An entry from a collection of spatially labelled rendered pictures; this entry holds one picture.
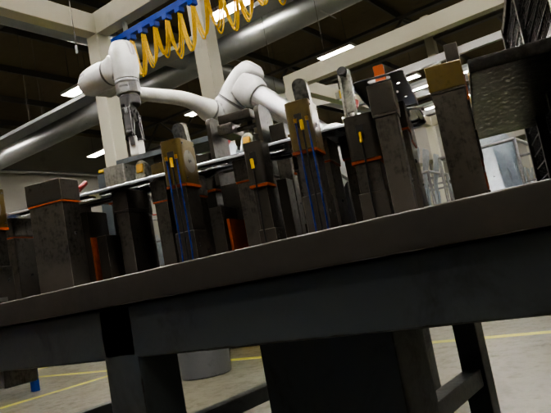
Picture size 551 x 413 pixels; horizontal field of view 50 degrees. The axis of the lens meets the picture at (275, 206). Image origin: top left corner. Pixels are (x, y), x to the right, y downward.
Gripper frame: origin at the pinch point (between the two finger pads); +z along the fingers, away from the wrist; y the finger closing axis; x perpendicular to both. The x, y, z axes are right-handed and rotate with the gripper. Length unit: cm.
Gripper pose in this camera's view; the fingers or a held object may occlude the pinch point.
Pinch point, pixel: (137, 149)
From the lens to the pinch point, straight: 221.9
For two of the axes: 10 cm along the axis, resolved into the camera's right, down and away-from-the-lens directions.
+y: -1.1, -1.0, -9.9
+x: 9.8, -1.9, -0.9
